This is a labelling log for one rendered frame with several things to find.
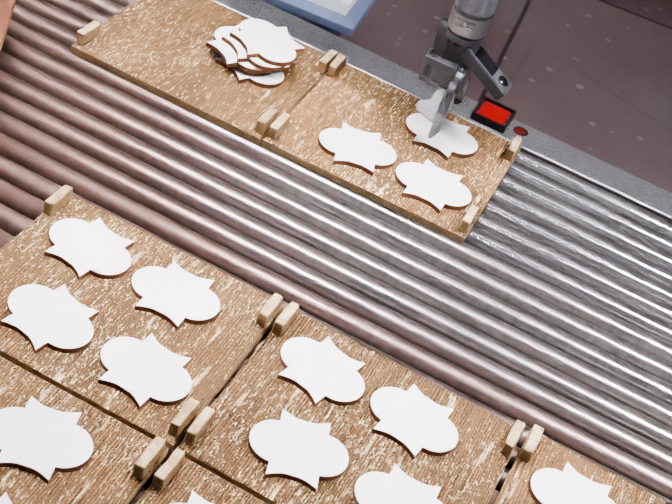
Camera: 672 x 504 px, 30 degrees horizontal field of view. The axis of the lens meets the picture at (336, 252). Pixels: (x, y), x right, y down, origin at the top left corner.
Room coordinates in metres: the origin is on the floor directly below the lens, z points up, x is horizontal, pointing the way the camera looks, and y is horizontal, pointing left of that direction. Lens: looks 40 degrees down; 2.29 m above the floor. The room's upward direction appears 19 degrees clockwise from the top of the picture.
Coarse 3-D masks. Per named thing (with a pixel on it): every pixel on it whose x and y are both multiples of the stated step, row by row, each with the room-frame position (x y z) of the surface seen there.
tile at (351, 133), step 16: (336, 128) 1.95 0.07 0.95; (352, 128) 1.97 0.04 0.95; (320, 144) 1.89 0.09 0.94; (336, 144) 1.90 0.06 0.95; (352, 144) 1.92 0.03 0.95; (368, 144) 1.93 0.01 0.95; (384, 144) 1.95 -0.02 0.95; (336, 160) 1.85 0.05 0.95; (352, 160) 1.87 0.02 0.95; (368, 160) 1.88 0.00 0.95; (384, 160) 1.90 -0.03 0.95
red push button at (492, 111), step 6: (486, 102) 2.24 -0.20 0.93; (480, 108) 2.21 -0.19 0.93; (486, 108) 2.21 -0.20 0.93; (492, 108) 2.22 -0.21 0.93; (498, 108) 2.23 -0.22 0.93; (486, 114) 2.19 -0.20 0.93; (492, 114) 2.20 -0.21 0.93; (498, 114) 2.21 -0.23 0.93; (504, 114) 2.21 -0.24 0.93; (510, 114) 2.22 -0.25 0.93; (498, 120) 2.18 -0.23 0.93; (504, 120) 2.19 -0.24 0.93
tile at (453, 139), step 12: (408, 120) 2.05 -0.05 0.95; (420, 120) 2.07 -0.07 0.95; (408, 132) 2.03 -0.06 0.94; (420, 132) 2.03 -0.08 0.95; (444, 132) 2.05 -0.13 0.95; (456, 132) 2.07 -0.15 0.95; (420, 144) 2.00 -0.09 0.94; (432, 144) 2.00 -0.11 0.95; (444, 144) 2.01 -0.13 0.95; (456, 144) 2.03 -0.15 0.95; (468, 144) 2.04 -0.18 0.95; (444, 156) 1.98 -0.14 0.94; (456, 156) 2.00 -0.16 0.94; (468, 156) 2.01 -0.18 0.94
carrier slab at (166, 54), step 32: (160, 0) 2.20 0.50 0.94; (192, 0) 2.24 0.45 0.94; (128, 32) 2.05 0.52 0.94; (160, 32) 2.08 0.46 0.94; (192, 32) 2.12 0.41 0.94; (96, 64) 1.93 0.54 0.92; (128, 64) 1.95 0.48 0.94; (160, 64) 1.98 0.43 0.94; (192, 64) 2.01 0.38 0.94; (160, 96) 1.90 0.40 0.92; (192, 96) 1.91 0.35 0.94; (224, 96) 1.95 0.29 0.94; (256, 96) 1.98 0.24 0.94; (288, 96) 2.01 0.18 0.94; (224, 128) 1.87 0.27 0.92
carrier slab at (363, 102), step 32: (320, 96) 2.05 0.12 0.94; (352, 96) 2.09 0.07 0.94; (384, 96) 2.12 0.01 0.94; (288, 128) 1.91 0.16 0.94; (320, 128) 1.95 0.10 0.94; (384, 128) 2.01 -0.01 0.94; (480, 128) 2.12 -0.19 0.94; (320, 160) 1.85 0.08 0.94; (416, 160) 1.95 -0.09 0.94; (448, 160) 1.98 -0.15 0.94; (480, 160) 2.02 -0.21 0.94; (512, 160) 2.05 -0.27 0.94; (384, 192) 1.82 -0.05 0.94; (480, 192) 1.91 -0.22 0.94; (448, 224) 1.79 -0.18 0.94
